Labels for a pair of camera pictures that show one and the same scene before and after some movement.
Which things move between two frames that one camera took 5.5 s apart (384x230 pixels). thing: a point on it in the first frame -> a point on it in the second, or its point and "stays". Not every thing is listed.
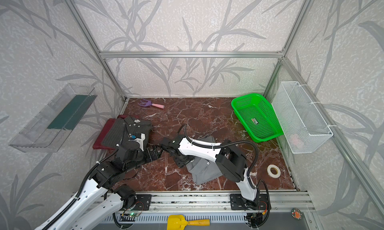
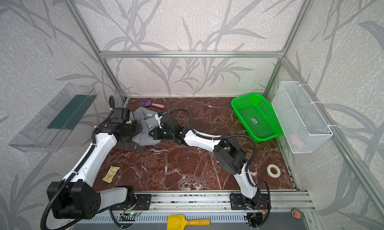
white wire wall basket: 304,131 stays
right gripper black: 182,159 -> 157,132
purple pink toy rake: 148,103 stays
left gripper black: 132,129 -> 134,131
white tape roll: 274,175 stays
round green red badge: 296,213 stays
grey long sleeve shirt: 203,170 -> 146,119
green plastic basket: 255,114 stays
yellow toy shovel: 179,222 stays
